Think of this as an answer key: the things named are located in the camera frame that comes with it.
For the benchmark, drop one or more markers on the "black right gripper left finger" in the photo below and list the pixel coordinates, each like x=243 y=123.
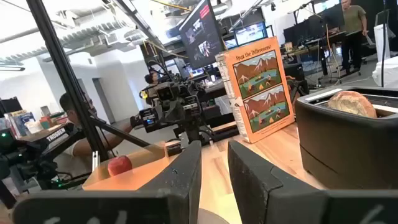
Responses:
x=174 y=186

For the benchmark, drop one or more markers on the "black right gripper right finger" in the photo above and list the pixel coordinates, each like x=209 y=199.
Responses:
x=264 y=193

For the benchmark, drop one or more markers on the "orange cereal box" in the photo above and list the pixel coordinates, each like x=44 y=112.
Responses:
x=264 y=93

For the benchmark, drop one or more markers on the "toasted bagel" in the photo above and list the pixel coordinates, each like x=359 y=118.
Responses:
x=351 y=103

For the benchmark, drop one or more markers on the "person's head behind arm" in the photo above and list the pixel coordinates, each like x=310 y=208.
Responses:
x=151 y=80

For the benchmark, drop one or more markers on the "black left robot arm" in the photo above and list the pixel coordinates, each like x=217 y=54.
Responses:
x=189 y=130

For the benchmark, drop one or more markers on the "orange translucent tray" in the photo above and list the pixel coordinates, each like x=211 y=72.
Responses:
x=136 y=177

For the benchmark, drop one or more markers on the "red apple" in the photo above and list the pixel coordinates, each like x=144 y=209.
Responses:
x=119 y=165

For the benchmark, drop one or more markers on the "large tilted black monitor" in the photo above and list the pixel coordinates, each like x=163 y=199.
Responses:
x=202 y=34

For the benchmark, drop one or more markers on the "black two-slot toaster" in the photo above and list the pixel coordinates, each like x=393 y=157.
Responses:
x=342 y=149

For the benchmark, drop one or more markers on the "seated person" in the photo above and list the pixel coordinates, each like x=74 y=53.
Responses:
x=84 y=146

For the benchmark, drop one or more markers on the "lit wide monitor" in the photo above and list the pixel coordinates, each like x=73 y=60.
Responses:
x=251 y=33

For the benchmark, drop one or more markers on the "standing person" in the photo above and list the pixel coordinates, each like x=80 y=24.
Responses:
x=353 y=28

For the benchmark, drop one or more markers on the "white upright panel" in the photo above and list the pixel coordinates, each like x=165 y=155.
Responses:
x=382 y=42

